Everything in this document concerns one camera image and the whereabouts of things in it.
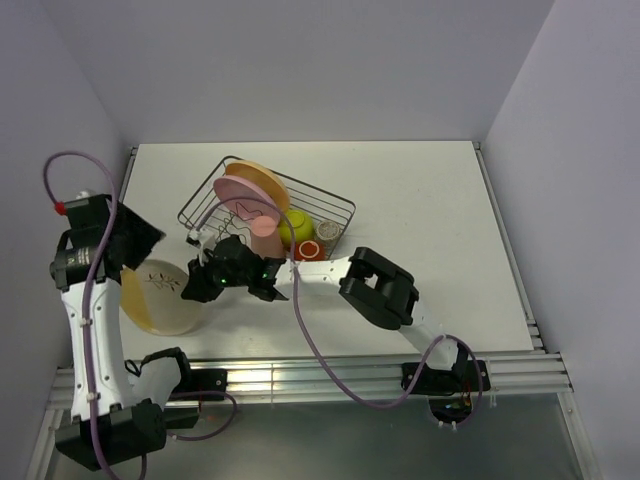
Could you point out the small patterned glass cup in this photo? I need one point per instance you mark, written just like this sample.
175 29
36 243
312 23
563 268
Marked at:
327 232

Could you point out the aluminium front rail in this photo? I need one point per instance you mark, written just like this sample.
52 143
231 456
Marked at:
376 378

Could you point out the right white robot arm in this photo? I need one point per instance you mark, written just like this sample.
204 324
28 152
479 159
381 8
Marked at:
382 292

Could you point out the orange plastic plate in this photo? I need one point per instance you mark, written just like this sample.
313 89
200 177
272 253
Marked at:
264 178

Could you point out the cream yellow floral plate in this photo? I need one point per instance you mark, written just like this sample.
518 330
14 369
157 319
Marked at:
151 299

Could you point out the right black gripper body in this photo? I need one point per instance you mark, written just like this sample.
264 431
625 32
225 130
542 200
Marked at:
212 278

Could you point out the pink plastic cup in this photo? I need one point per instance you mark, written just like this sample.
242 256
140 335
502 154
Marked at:
265 238

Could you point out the lime green bowl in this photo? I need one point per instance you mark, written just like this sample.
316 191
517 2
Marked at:
302 225

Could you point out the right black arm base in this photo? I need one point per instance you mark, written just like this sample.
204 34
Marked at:
450 393

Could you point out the pink plastic plate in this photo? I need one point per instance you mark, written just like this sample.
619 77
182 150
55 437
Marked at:
245 199

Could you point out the orange brown ceramic mug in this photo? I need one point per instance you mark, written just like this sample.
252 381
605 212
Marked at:
309 250

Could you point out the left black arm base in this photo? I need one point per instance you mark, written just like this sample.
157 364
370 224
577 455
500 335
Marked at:
200 385

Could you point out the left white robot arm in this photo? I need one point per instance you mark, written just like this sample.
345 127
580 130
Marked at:
116 415

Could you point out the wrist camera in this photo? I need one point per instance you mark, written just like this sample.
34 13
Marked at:
82 195
203 240

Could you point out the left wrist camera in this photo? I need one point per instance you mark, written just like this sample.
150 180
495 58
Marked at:
82 195

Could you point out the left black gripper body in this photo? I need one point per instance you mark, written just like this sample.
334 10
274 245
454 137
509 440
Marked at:
135 237

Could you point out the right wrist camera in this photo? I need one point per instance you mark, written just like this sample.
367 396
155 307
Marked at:
203 240

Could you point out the metal wire dish rack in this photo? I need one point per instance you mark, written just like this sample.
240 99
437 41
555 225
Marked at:
318 203

